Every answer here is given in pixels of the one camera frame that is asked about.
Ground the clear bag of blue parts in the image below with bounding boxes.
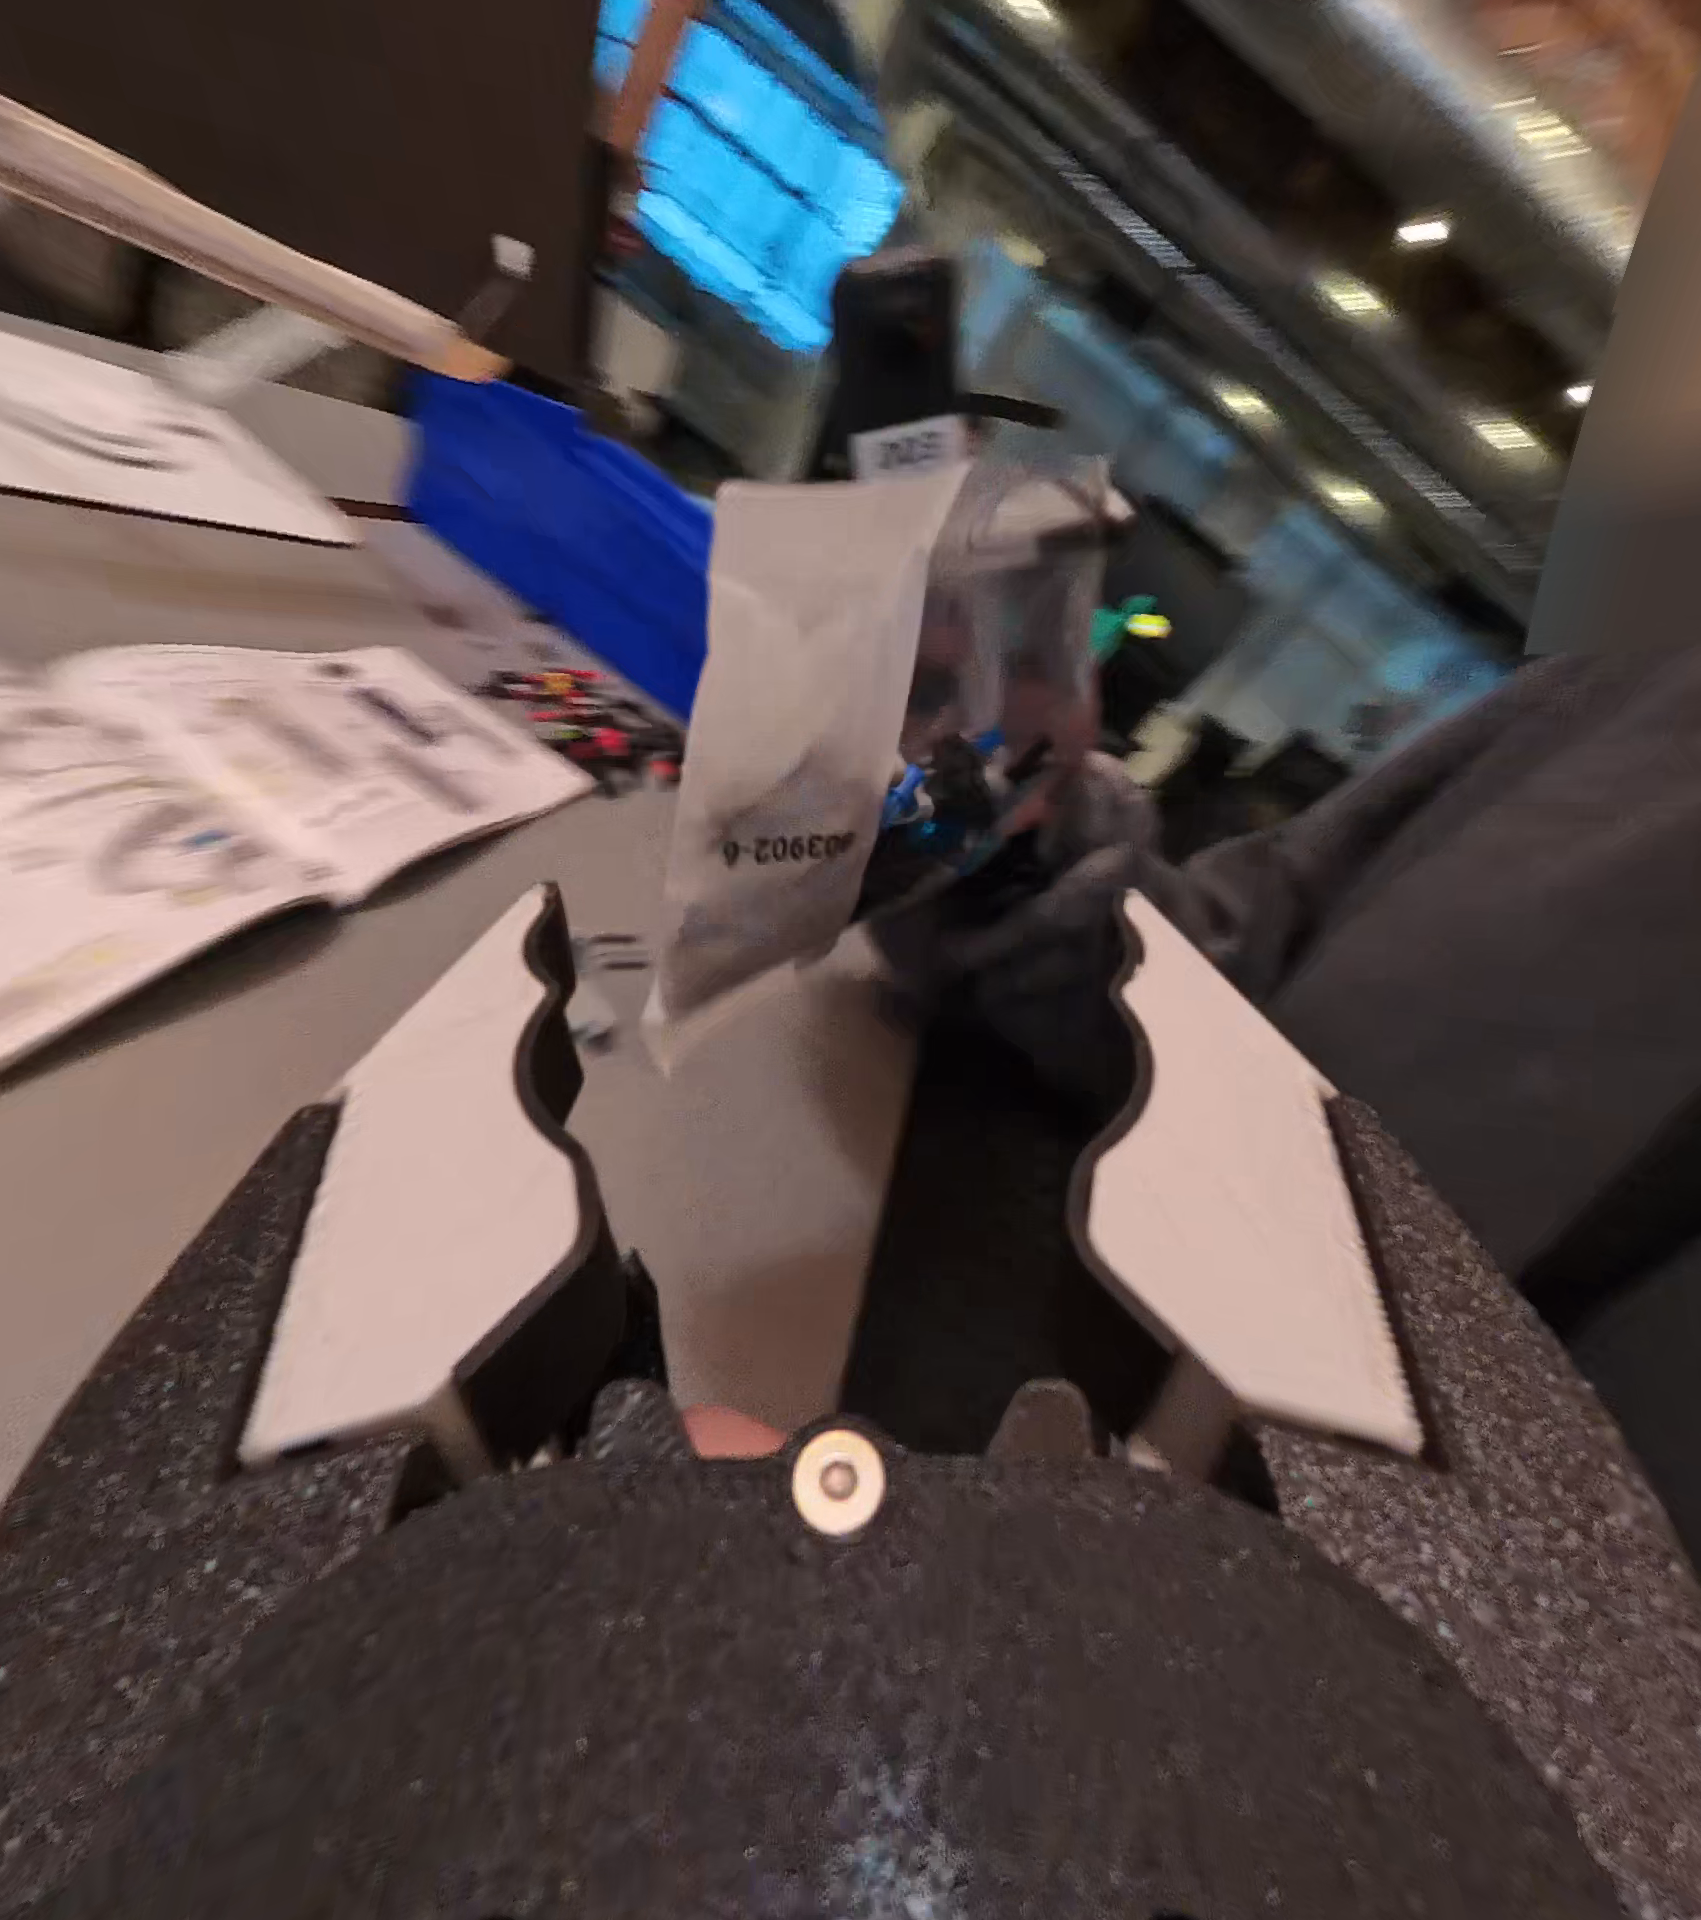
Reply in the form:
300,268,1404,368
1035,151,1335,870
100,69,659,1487
645,455,1114,1080

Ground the pile of small toy pegs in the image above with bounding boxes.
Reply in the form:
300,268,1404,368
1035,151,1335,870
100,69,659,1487
474,663,691,791

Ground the black partition panel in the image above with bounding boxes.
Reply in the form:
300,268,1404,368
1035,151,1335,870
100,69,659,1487
0,0,605,396

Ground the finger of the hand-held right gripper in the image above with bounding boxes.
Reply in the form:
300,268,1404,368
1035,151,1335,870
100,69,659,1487
959,454,1140,549

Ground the blue plastic bin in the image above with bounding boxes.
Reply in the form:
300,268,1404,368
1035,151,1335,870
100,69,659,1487
400,372,720,726

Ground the paned window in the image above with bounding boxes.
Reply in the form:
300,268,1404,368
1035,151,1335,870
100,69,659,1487
593,0,908,357

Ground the white instruction booklet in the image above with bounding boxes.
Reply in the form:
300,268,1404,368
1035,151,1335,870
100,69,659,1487
0,642,597,1129

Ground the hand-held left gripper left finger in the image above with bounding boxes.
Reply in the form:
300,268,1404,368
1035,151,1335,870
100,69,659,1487
238,881,609,1480

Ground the grey desk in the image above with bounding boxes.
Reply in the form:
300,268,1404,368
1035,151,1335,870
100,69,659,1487
0,284,926,1757

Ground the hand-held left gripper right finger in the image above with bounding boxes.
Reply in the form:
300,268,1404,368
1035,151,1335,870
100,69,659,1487
1067,888,1427,1475

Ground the silver air duct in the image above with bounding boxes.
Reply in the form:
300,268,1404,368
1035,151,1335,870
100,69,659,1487
1182,0,1656,324

